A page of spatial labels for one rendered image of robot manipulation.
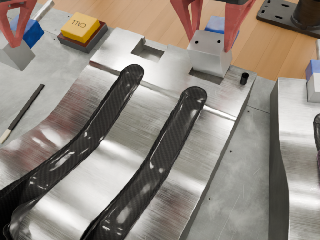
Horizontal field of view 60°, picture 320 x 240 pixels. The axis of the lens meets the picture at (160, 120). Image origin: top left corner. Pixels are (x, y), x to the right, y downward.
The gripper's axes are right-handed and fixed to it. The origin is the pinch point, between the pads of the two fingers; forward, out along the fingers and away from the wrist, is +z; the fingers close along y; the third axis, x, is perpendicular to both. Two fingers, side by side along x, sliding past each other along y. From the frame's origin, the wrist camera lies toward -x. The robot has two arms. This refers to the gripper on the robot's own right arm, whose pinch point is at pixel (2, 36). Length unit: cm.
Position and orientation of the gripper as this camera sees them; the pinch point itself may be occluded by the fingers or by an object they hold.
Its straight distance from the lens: 50.5
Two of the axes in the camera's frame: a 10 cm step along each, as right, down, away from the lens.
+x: 4.5, -4.8, 7.5
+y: 8.8, 3.7, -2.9
